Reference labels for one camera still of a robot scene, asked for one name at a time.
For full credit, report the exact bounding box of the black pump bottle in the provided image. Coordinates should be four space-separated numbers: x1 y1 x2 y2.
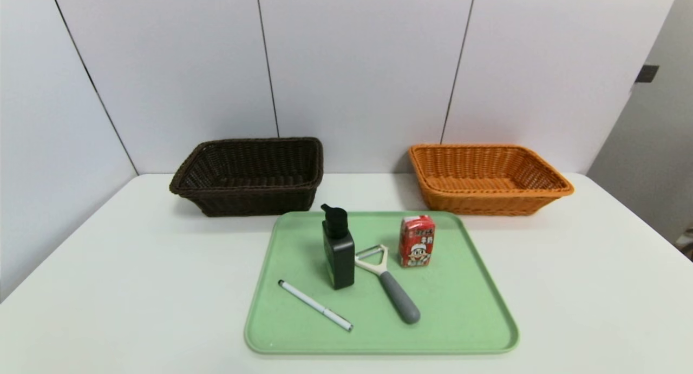
321 204 356 291

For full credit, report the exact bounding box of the white pen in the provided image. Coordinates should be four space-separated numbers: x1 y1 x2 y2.
278 279 354 332

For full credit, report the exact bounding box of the white peeler with grey handle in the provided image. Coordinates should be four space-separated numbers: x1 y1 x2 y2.
355 244 421 325

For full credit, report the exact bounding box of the dark brown wicker basket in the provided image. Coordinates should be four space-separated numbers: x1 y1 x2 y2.
169 137 324 218

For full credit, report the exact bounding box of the orange wicker basket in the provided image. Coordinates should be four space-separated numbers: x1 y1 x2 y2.
408 143 575 216

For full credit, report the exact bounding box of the red cartoon milk carton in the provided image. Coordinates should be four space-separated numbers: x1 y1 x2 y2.
398 215 436 268

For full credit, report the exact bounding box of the light green plastic tray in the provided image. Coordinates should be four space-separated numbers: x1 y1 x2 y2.
244 211 520 356

